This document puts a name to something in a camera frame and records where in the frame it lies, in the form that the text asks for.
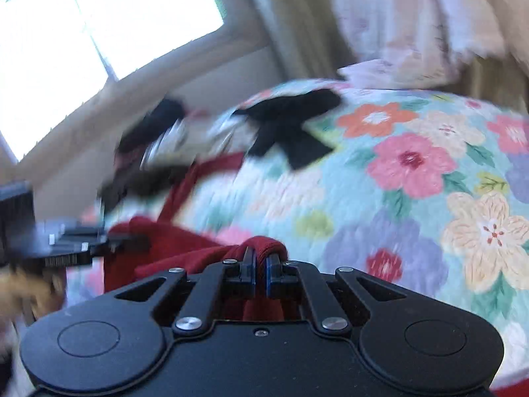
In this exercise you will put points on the window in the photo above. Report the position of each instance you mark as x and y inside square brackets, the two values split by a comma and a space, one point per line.
[82, 29]

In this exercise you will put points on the black folded garment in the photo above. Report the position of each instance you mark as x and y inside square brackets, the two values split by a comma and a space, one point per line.
[155, 126]

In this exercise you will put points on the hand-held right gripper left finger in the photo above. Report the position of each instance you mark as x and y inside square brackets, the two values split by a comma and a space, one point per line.
[249, 275]

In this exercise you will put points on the grey white garment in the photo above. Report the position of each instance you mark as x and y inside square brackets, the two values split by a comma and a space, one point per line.
[169, 142]

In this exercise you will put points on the floral bedspread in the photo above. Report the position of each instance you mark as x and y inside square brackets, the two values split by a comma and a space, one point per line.
[372, 215]

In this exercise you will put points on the black thin garment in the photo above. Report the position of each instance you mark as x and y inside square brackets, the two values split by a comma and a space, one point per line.
[289, 124]

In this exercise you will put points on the white pink printed quilt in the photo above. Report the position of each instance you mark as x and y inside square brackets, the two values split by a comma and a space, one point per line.
[384, 20]

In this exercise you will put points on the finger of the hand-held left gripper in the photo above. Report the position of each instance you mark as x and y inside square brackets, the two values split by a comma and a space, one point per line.
[93, 244]

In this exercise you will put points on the red knit cardigan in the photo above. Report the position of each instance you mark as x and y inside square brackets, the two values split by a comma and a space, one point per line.
[173, 248]

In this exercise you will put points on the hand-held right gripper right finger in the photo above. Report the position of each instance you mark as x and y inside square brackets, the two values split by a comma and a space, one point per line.
[272, 277]

